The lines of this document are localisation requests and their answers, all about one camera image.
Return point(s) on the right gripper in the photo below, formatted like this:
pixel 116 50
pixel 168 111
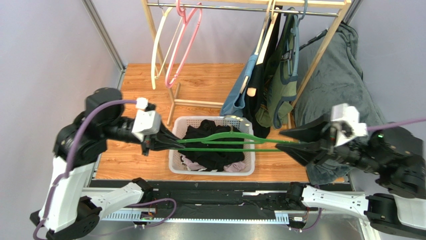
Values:
pixel 327 145

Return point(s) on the green plastic hanger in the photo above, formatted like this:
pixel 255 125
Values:
pixel 232 137

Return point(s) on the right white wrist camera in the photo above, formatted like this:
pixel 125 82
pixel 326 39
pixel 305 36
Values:
pixel 345 119

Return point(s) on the black tank top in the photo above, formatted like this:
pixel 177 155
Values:
pixel 213 160

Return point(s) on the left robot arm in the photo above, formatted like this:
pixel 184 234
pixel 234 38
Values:
pixel 69 215

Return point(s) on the aluminium frame post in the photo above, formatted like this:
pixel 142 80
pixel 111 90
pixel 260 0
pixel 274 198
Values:
pixel 355 5
pixel 99 25

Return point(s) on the black garment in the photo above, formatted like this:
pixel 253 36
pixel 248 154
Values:
pixel 255 87

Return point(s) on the cream plastic hanger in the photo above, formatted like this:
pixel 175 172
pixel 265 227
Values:
pixel 176 41

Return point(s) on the white plastic basket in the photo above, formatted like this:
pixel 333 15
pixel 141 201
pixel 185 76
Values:
pixel 177 164

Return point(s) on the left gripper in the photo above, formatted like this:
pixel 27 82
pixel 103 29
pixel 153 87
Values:
pixel 163 140

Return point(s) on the teal plastic hanger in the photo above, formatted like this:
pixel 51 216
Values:
pixel 284 82

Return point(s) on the olive green tank top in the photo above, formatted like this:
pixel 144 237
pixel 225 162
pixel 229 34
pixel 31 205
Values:
pixel 265 113

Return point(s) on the grey fleece blanket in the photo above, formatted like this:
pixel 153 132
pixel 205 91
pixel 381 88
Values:
pixel 337 79

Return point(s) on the beige wooden hanger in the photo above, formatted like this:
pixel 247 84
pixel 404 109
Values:
pixel 258 50

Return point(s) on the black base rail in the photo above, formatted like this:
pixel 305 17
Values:
pixel 226 200

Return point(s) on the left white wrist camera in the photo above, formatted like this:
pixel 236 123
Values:
pixel 147 120

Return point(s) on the wooden clothes rack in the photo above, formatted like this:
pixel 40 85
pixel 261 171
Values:
pixel 154 13

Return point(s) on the light wooden hanger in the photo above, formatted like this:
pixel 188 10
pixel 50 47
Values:
pixel 267 36

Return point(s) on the aluminium frame post left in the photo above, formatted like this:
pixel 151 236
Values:
pixel 99 25

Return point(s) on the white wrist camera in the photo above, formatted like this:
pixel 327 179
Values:
pixel 345 119
pixel 147 120

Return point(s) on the blue tank top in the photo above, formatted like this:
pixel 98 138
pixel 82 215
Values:
pixel 235 102

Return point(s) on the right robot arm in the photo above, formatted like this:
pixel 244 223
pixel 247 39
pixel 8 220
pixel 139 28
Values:
pixel 391 154

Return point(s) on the aluminium frame post right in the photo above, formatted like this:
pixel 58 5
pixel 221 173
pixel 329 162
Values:
pixel 355 5

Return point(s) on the mauve tank top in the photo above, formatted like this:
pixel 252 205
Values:
pixel 194 166

